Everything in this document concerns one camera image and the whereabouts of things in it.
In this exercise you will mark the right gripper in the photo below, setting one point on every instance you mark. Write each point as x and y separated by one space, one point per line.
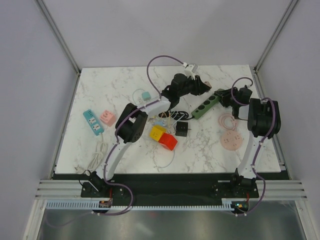
224 95

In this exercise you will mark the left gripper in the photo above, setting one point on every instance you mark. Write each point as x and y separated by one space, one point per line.
199 88

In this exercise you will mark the green power strip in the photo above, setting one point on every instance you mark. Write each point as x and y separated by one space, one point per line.
204 107

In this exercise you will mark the black cube adapter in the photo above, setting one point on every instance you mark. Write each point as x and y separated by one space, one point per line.
181 129

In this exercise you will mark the white plug adapter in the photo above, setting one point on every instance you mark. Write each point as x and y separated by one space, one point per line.
171 131

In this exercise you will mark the blue plug adapter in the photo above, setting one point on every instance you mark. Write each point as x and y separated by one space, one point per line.
160 123

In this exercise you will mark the teal plug adapter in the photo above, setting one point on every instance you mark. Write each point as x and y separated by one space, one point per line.
146 96

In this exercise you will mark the red cube socket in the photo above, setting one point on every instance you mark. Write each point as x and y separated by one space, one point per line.
168 141

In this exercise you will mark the yellow cube plug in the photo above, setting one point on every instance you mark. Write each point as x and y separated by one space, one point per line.
156 132

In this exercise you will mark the pink cube socket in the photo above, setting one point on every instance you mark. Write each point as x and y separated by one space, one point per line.
107 118

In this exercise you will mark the teal power strip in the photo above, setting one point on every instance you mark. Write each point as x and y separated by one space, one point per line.
93 122

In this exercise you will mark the pink plug adapter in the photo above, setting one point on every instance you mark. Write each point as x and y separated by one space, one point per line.
208 84

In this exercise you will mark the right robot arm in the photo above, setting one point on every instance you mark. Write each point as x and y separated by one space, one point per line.
263 122

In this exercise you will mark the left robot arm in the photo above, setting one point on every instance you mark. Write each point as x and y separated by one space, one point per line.
131 123

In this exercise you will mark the pink round socket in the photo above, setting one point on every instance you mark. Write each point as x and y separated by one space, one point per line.
231 140

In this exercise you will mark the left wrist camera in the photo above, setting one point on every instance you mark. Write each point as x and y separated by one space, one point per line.
190 69

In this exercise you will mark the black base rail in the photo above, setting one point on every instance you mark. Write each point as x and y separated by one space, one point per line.
163 189

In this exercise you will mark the white cable duct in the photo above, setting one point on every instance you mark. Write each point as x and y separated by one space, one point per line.
99 205

